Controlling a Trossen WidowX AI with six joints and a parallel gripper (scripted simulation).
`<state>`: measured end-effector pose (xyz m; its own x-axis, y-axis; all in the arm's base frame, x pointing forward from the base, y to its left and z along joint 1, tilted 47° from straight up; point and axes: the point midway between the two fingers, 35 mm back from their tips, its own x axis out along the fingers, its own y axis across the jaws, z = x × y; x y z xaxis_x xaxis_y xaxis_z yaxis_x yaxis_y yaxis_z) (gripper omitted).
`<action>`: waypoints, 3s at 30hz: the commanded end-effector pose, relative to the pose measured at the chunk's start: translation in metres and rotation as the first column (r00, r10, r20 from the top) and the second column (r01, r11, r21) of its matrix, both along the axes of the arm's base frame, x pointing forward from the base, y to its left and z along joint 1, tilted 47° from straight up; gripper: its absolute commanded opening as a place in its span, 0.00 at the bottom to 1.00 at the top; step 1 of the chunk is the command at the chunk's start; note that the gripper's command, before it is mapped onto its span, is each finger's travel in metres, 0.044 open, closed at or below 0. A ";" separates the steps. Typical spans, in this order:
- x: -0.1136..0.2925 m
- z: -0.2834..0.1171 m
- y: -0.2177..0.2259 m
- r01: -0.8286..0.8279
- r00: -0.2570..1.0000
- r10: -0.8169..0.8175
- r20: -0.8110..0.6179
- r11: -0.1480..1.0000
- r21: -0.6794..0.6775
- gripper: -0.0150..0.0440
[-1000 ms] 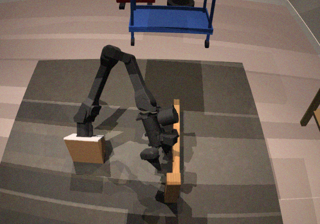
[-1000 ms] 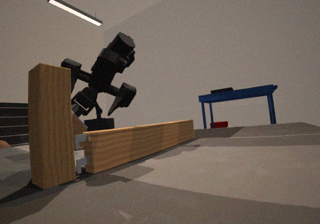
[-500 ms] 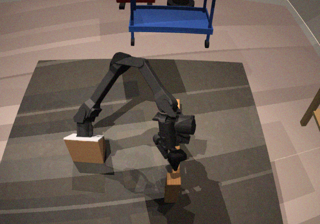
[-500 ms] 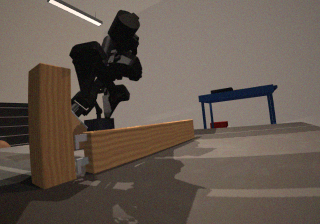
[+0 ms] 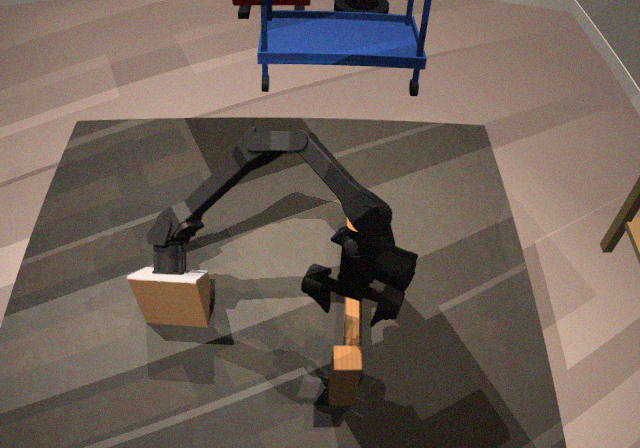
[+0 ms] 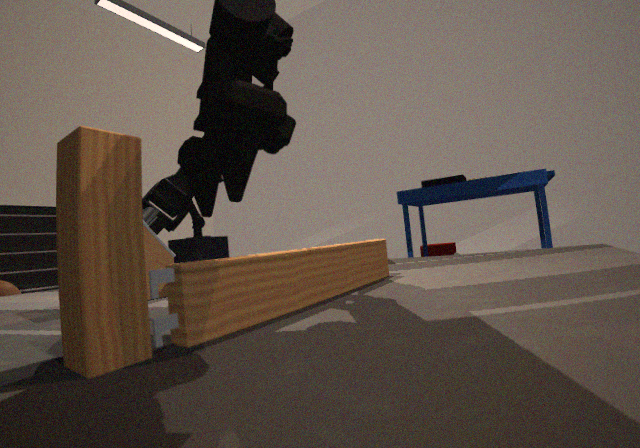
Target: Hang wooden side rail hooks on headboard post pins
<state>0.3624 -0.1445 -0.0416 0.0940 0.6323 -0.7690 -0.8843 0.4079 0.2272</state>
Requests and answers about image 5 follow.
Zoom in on wooden side rail with steel hooks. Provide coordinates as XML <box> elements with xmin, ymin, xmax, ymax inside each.
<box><xmin>343</xmin><ymin>216</ymin><xmax>359</xmax><ymax>346</ymax></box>

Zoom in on wooden headboard post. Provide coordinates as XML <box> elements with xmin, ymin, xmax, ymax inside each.
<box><xmin>328</xmin><ymin>345</ymin><xmax>362</xmax><ymax>405</ymax></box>

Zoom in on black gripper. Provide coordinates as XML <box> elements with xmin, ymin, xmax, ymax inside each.
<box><xmin>301</xmin><ymin>263</ymin><xmax>405</xmax><ymax>327</ymax></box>

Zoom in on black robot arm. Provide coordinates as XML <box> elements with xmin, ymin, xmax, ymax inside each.
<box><xmin>146</xmin><ymin>126</ymin><xmax>418</xmax><ymax>292</ymax></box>

